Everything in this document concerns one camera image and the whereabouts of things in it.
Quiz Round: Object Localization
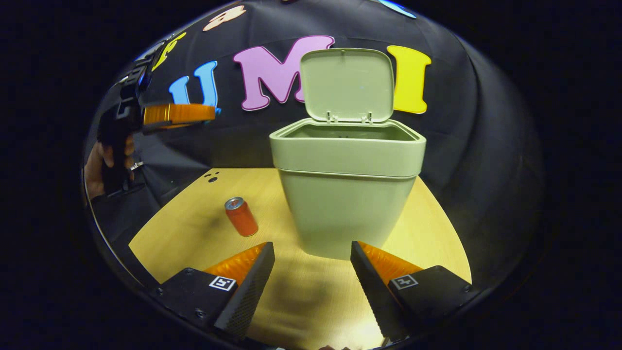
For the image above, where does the pale green desktop garbage bin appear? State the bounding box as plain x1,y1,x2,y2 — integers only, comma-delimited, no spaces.
269,47,427,261

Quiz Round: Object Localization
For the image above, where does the wooden desktop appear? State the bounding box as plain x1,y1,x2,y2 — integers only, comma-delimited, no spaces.
129,168,472,350

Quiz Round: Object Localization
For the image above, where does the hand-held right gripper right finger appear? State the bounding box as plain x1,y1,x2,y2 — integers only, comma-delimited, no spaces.
350,241,479,341

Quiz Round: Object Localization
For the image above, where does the black backdrop cloth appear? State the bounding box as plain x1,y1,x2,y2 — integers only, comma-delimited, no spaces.
83,0,542,292

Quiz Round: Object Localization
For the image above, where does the orange-red pop can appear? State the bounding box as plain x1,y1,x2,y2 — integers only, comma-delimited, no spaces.
224,196,259,237

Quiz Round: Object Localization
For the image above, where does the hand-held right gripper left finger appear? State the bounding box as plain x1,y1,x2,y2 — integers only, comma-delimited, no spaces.
148,242,276,341

